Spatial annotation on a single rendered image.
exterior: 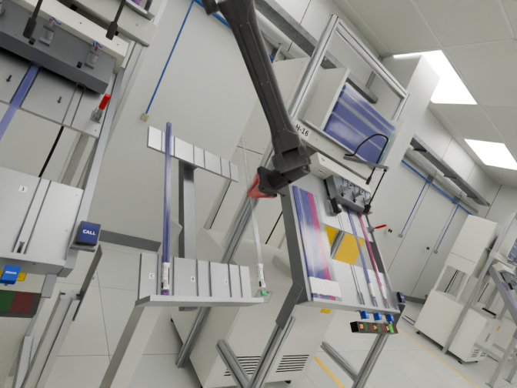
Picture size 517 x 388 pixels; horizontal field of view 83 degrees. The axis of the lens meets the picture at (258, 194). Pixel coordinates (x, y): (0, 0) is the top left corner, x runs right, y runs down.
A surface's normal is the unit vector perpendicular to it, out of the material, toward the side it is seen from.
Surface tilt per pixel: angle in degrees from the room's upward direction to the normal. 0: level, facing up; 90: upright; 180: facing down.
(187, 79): 90
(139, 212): 90
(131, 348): 90
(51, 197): 43
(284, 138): 120
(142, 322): 90
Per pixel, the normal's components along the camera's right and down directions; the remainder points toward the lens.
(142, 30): 0.51, 0.28
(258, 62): 0.03, 0.61
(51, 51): 0.65, -0.48
